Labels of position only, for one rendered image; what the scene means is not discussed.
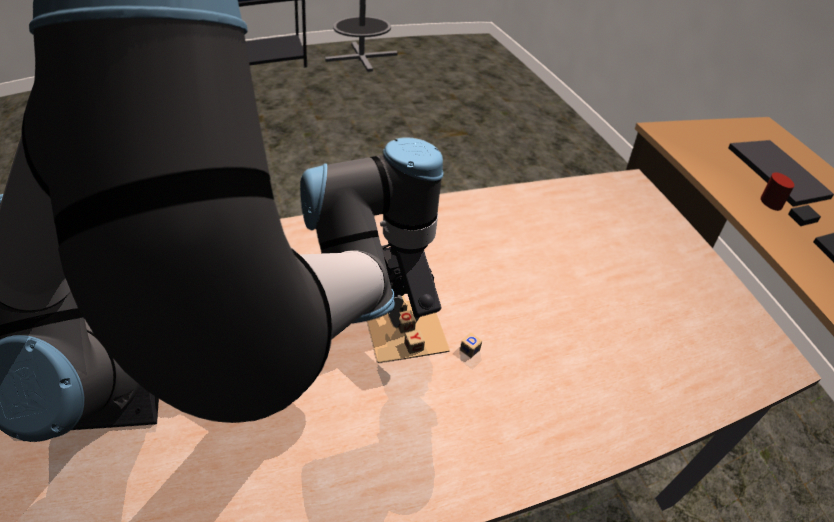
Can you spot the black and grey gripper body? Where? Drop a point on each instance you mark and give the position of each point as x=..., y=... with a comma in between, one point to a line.
x=393, y=269

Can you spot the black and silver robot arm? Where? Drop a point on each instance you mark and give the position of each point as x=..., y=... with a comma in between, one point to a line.
x=144, y=114

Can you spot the tan mat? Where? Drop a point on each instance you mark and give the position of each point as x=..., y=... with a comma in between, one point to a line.
x=389, y=344

